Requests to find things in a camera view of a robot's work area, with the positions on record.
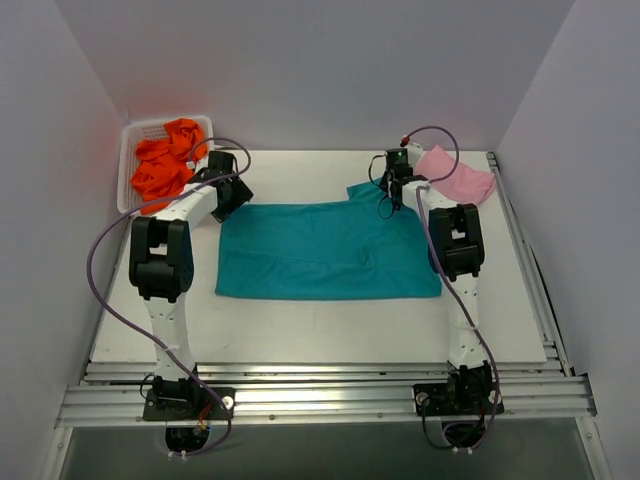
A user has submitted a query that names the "teal t-shirt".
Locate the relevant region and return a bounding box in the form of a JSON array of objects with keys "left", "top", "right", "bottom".
[{"left": 215, "top": 183, "right": 442, "bottom": 301}]

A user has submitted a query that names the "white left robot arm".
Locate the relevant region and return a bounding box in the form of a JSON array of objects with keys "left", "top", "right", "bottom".
[{"left": 129, "top": 150, "right": 253, "bottom": 382}]

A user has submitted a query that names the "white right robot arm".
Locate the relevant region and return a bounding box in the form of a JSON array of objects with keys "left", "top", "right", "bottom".
[{"left": 376, "top": 148, "right": 490, "bottom": 371}]

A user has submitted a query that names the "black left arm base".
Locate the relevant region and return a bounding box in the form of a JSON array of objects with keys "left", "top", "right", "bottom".
[{"left": 139, "top": 374, "right": 236, "bottom": 457}]

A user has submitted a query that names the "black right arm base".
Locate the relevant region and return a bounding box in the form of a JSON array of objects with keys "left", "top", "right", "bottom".
[{"left": 413, "top": 362, "right": 505, "bottom": 454}]

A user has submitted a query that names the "orange crumpled t-shirt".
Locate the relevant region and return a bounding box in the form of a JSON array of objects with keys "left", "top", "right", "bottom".
[{"left": 130, "top": 118, "right": 208, "bottom": 215}]

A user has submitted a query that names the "pink folded t-shirt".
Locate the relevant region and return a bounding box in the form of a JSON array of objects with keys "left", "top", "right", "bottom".
[{"left": 414, "top": 145, "right": 496, "bottom": 205}]

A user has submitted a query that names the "white plastic basket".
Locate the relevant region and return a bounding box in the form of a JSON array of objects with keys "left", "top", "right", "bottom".
[{"left": 117, "top": 115, "right": 213, "bottom": 213}]

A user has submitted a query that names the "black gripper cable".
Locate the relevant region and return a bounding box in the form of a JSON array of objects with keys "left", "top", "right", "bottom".
[{"left": 368, "top": 153, "right": 402, "bottom": 221}]

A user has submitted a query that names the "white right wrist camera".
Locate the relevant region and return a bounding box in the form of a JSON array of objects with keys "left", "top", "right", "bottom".
[{"left": 400, "top": 135, "right": 425, "bottom": 168}]

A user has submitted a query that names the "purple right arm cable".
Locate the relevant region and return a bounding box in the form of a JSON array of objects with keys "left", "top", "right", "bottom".
[{"left": 407, "top": 125, "right": 501, "bottom": 449}]

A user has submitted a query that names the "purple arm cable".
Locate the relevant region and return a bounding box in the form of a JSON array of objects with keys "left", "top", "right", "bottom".
[
  {"left": 87, "top": 137, "right": 253, "bottom": 456},
  {"left": 407, "top": 125, "right": 501, "bottom": 449}
]

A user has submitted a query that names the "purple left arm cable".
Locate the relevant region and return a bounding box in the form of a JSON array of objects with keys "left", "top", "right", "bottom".
[{"left": 87, "top": 137, "right": 253, "bottom": 456}]

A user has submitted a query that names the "aluminium side rail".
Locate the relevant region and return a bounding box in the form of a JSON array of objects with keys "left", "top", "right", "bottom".
[{"left": 486, "top": 151, "right": 575, "bottom": 376}]

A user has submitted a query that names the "aluminium front rail frame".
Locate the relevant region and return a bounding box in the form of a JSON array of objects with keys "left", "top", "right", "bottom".
[{"left": 53, "top": 361, "right": 597, "bottom": 479}]

